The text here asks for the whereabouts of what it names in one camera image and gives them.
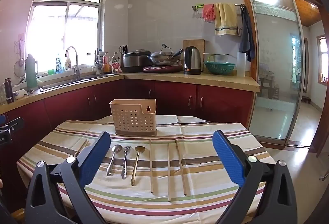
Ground orange oil bottle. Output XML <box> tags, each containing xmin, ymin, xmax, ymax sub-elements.
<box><xmin>103</xmin><ymin>52</ymin><xmax>111</xmax><ymax>73</ymax></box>

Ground silver fork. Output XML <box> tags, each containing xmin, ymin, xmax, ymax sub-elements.
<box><xmin>121</xmin><ymin>146</ymin><xmax>131</xmax><ymax>179</ymax></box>

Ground striped tablecloth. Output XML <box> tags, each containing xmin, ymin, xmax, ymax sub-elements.
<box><xmin>17</xmin><ymin>114</ymin><xmax>270</xmax><ymax>224</ymax></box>

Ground silver spoon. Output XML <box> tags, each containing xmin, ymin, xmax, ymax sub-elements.
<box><xmin>107</xmin><ymin>144</ymin><xmax>122</xmax><ymax>176</ymax></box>

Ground wooden cutting board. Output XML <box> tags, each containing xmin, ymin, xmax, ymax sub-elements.
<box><xmin>183</xmin><ymin>39</ymin><xmax>205</xmax><ymax>61</ymax></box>

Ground steel wok with lid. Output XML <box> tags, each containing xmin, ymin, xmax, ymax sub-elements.
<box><xmin>147</xmin><ymin>44</ymin><xmax>184</xmax><ymax>65</ymax></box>

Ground beige kitchen countertop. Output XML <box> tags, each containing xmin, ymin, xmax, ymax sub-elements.
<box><xmin>0</xmin><ymin>72</ymin><xmax>261</xmax><ymax>115</ymax></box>

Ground metal towel rack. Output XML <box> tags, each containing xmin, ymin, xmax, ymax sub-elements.
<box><xmin>191</xmin><ymin>3</ymin><xmax>244</xmax><ymax>19</ymax></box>

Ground hanging metal skimmer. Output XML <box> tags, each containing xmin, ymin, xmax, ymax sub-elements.
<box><xmin>13</xmin><ymin>58</ymin><xmax>25</xmax><ymax>78</ymax></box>

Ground dark maroon bottle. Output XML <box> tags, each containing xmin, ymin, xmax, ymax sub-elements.
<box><xmin>4</xmin><ymin>78</ymin><xmax>14</xmax><ymax>104</ymax></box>

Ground steel rice cooker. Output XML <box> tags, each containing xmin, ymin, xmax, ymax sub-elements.
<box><xmin>123</xmin><ymin>49</ymin><xmax>152</xmax><ymax>73</ymax></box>

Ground gold spoon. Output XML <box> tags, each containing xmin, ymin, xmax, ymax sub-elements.
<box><xmin>131</xmin><ymin>146</ymin><xmax>145</xmax><ymax>186</ymax></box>

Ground tall steel faucet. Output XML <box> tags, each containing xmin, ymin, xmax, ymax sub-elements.
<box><xmin>65</xmin><ymin>46</ymin><xmax>81</xmax><ymax>79</ymax></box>

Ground white plastic cup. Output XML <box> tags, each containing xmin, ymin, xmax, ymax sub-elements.
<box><xmin>236</xmin><ymin>52</ymin><xmax>246</xmax><ymax>78</ymax></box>

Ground pink rubber gloves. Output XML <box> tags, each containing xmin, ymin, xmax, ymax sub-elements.
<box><xmin>202</xmin><ymin>4</ymin><xmax>215</xmax><ymax>23</ymax></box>

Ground green plastic colander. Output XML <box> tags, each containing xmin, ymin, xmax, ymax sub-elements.
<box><xmin>204</xmin><ymin>61</ymin><xmax>236</xmax><ymax>76</ymax></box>

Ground wooden framed glass door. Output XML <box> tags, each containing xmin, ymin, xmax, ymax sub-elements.
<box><xmin>235</xmin><ymin>0</ymin><xmax>322</xmax><ymax>147</ymax></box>

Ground beige perforated utensil holder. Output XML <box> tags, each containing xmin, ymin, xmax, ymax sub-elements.
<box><xmin>109</xmin><ymin>99</ymin><xmax>158</xmax><ymax>137</ymax></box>

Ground green thermos flask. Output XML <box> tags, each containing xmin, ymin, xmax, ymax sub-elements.
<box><xmin>25</xmin><ymin>54</ymin><xmax>39</xmax><ymax>90</ymax></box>

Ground yellow towel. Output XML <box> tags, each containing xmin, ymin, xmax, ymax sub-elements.
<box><xmin>214</xmin><ymin>3</ymin><xmax>239</xmax><ymax>36</ymax></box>

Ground kitchen window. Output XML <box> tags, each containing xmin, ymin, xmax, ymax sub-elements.
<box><xmin>26</xmin><ymin>0</ymin><xmax>108</xmax><ymax>78</ymax></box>

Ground steel kitchen sink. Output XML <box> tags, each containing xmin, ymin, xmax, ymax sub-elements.
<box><xmin>40</xmin><ymin>74</ymin><xmax>121</xmax><ymax>91</ymax></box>

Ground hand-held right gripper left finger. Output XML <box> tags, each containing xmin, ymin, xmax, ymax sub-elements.
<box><xmin>25</xmin><ymin>131</ymin><xmax>111</xmax><ymax>224</ymax></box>

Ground red induction cooker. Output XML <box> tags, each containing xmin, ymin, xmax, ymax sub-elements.
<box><xmin>143</xmin><ymin>65</ymin><xmax>183</xmax><ymax>74</ymax></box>

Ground steel electric kettle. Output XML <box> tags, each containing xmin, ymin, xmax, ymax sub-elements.
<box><xmin>183</xmin><ymin>46</ymin><xmax>202</xmax><ymax>75</ymax></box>

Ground red kitchen cabinet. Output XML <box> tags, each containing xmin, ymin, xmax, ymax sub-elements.
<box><xmin>0</xmin><ymin>78</ymin><xmax>255</xmax><ymax>214</ymax></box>

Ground red seasoning packet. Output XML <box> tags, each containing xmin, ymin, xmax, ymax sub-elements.
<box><xmin>109</xmin><ymin>58</ymin><xmax>121</xmax><ymax>74</ymax></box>

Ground wooden framed window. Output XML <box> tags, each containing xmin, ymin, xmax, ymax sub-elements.
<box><xmin>317</xmin><ymin>35</ymin><xmax>329</xmax><ymax>83</ymax></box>

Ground small steel faucet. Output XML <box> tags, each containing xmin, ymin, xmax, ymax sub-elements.
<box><xmin>94</xmin><ymin>50</ymin><xmax>103</xmax><ymax>77</ymax></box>

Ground dark blue cloth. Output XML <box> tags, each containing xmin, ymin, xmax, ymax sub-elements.
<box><xmin>239</xmin><ymin>5</ymin><xmax>255</xmax><ymax>61</ymax></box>

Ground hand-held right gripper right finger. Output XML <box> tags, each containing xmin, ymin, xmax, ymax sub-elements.
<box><xmin>213</xmin><ymin>130</ymin><xmax>305</xmax><ymax>224</ymax></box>

